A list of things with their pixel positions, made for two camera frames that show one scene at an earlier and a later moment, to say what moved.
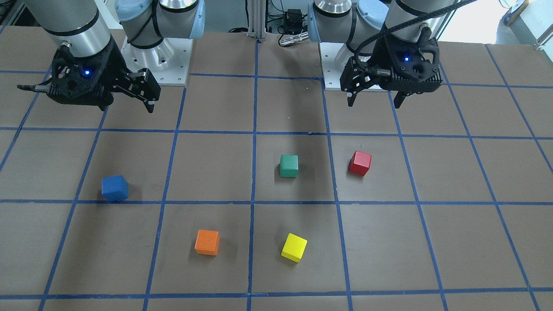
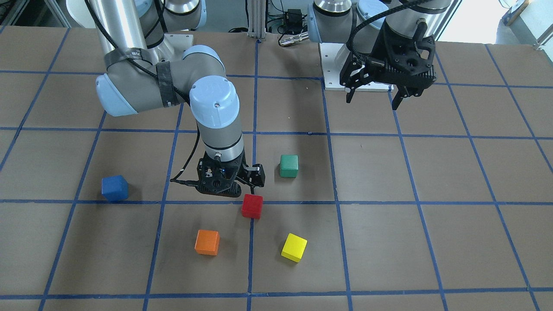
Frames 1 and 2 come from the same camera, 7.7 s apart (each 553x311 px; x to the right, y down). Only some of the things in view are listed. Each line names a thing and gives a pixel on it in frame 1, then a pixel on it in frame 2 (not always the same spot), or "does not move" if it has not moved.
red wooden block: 360,163 → 252,206
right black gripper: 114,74 → 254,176
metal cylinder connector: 293,39 does not move
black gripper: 87,80 → 220,178
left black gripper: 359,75 does not move
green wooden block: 289,166 does not move
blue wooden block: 115,188 does not move
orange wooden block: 207,242 does not move
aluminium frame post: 256,11 does not move
